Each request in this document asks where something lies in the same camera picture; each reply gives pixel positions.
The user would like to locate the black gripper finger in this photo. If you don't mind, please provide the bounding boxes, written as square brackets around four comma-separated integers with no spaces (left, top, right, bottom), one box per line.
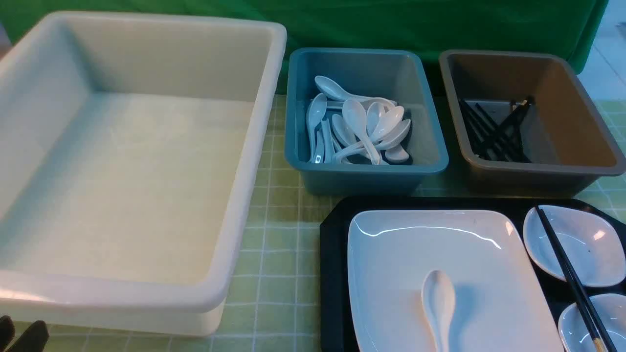
[0,315,15,352]

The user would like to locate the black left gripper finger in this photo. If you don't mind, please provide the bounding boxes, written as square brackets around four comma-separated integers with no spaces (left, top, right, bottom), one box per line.
[7,320,50,352]

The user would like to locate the large white square plate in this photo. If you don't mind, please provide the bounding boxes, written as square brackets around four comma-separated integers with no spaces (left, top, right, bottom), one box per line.
[347,210,563,352]

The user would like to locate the white ceramic spoon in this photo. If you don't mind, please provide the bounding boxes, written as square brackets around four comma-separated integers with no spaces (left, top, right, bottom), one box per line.
[421,269,456,352]

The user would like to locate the black chopstick pair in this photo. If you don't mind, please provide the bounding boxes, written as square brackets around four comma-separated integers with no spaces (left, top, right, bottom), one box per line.
[535,206,617,352]

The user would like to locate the small white dish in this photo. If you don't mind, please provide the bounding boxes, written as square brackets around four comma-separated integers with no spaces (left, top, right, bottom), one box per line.
[558,293,626,352]
[523,204,626,287]

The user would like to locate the large white plastic bin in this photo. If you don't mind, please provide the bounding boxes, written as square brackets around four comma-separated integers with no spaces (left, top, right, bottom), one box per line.
[0,11,288,336]

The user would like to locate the green checkered table mat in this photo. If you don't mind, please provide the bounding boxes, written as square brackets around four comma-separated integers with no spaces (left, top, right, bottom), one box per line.
[0,93,626,352]

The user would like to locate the black serving tray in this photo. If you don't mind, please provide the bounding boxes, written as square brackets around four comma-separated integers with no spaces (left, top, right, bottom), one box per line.
[319,195,626,352]

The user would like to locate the white spoon left of pile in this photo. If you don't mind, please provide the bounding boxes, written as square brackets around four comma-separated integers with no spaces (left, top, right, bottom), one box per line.
[306,93,327,162]

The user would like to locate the white spoon of pile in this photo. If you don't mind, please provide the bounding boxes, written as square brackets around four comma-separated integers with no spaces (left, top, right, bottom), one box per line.
[333,119,411,164]
[314,75,397,109]
[342,99,382,165]
[306,93,327,162]

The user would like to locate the white spoon top of pile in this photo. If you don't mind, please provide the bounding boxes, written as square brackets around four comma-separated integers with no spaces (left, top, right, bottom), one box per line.
[314,75,397,109]

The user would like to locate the blue plastic spoon bin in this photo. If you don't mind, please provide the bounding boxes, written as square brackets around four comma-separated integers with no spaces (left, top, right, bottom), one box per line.
[284,47,449,196]

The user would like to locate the white spoon centre of pile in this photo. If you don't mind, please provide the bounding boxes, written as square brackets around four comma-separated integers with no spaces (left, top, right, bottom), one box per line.
[342,99,382,165]

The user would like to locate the white spoon right of pile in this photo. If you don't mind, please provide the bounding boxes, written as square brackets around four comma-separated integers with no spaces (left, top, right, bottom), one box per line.
[333,119,411,164]

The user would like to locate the black chopsticks in bin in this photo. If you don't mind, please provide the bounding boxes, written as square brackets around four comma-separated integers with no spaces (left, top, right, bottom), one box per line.
[458,95,535,163]

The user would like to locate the grey plastic chopstick bin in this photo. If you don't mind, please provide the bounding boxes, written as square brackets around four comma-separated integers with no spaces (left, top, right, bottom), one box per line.
[440,49,625,198]

